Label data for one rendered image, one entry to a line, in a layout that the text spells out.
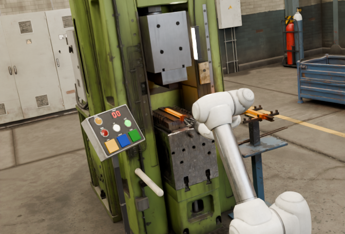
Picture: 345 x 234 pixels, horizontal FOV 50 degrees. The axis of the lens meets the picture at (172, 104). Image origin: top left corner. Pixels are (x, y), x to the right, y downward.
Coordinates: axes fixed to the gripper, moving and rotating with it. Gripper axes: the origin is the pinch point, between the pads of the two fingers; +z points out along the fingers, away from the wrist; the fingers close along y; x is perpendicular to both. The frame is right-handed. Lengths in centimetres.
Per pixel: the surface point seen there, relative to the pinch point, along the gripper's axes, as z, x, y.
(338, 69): 160, -43, 335
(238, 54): 591, -78, 455
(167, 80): 6.5, 29.6, -8.9
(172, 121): 6.2, -1.9, -8.3
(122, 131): -10, 7, -51
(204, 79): 18.2, 21.9, 27.8
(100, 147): -20, 3, -69
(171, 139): -1.1, -12.1, -13.9
